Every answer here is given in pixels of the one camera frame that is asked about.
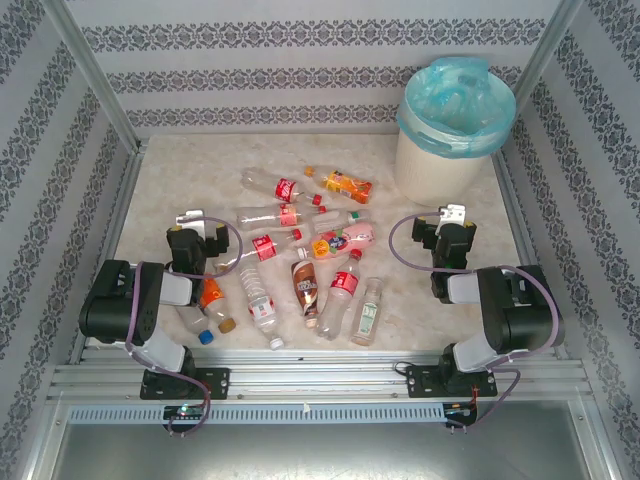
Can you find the aluminium corner post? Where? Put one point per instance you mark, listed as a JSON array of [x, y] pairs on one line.
[[547, 50], [95, 75]]

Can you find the aluminium side rail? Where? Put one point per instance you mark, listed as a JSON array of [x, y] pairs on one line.
[[131, 175], [515, 215]]

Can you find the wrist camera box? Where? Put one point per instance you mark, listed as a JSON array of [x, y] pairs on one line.
[[192, 222], [455, 215]]

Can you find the white waste bin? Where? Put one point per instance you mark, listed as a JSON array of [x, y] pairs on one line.
[[435, 175]]

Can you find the clear bottle blue cap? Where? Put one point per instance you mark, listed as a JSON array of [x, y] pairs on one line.
[[192, 322]]

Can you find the small clear bottle green label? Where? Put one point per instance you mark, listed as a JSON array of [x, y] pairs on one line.
[[369, 312]]

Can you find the aluminium mounting rail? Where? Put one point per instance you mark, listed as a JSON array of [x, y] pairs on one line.
[[320, 380]]

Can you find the ribbed water bottle white cap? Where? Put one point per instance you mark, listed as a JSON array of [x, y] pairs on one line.
[[262, 307]]

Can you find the clear bottle red label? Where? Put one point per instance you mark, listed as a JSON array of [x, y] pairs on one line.
[[264, 247], [285, 189], [287, 216]]

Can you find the large clear cola bottle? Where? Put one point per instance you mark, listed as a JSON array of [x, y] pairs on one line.
[[344, 285]]

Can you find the grey metal panel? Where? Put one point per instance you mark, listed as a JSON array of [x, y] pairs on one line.
[[320, 450]]

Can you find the brown chocolate drink bottle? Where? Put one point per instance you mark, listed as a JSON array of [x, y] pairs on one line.
[[305, 287]]

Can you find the pink drink bottle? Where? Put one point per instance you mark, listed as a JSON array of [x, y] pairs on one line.
[[350, 237]]

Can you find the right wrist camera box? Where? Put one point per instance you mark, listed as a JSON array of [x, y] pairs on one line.
[[455, 215]]

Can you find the clear bottle orange label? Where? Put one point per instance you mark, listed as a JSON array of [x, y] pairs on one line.
[[212, 295]]

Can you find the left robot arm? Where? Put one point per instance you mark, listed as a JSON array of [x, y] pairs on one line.
[[110, 305]]

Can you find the orange juice bottle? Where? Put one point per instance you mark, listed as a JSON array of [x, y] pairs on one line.
[[350, 187]]

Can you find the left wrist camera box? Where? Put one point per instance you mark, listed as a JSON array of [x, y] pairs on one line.
[[192, 222]]

